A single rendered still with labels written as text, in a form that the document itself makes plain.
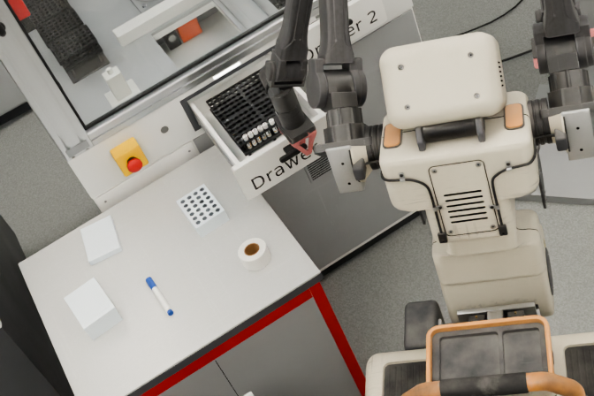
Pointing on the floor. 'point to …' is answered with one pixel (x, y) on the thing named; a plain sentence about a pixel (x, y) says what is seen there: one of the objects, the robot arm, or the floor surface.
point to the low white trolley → (195, 301)
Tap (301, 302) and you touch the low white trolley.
